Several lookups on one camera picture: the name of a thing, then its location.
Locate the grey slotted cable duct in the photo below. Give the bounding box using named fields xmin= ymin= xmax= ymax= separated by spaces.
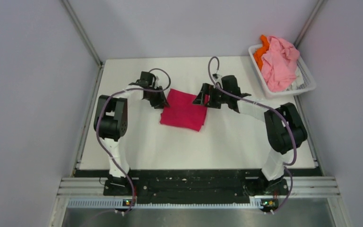
xmin=67 ymin=198 xmax=276 ymax=210

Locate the light pink t-shirt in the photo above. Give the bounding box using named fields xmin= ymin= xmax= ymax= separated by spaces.
xmin=261 ymin=36 xmax=300 ymax=93

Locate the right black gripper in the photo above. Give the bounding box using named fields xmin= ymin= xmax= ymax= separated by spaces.
xmin=193 ymin=83 xmax=230 ymax=109

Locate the magenta t-shirt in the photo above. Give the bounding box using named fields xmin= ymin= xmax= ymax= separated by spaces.
xmin=160 ymin=88 xmax=207 ymax=131

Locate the white plastic basket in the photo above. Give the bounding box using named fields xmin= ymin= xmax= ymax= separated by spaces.
xmin=248 ymin=44 xmax=317 ymax=99

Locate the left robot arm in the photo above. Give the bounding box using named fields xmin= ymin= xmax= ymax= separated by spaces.
xmin=93 ymin=69 xmax=171 ymax=197

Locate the aluminium frame profile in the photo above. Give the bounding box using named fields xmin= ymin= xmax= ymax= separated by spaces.
xmin=57 ymin=177 xmax=107 ymax=198

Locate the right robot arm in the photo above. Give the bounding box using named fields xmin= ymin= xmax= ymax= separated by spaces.
xmin=192 ymin=74 xmax=308 ymax=196

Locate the orange t-shirt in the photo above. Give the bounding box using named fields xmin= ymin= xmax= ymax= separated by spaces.
xmin=253 ymin=35 xmax=269 ymax=70

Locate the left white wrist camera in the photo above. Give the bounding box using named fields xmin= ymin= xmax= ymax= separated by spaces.
xmin=153 ymin=76 xmax=162 ymax=87

